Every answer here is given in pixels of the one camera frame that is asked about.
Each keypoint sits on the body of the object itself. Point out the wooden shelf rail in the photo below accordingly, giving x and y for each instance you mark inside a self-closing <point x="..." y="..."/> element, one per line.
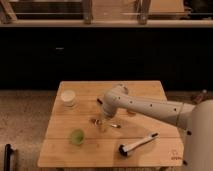
<point x="106" y="13"/>

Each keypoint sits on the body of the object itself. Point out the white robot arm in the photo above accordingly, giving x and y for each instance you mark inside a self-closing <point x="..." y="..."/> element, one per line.
<point x="197" y="120"/>

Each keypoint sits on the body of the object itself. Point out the silver metal fork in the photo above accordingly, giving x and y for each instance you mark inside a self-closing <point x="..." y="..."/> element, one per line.
<point x="97" y="122"/>

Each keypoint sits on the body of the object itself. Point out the white handled black brush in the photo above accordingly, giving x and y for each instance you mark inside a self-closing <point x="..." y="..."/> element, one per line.
<point x="125" y="150"/>

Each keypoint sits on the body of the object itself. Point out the black object at floor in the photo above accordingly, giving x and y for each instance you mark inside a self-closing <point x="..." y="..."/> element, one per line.
<point x="9" y="158"/>

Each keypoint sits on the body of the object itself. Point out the wooden table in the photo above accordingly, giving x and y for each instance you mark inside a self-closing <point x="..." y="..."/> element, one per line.
<point x="101" y="150"/>

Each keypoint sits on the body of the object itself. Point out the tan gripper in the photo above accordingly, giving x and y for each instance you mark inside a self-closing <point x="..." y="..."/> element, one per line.
<point x="105" y="124"/>

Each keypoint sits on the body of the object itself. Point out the green plastic cup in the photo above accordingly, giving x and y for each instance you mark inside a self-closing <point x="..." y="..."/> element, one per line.
<point x="77" y="137"/>

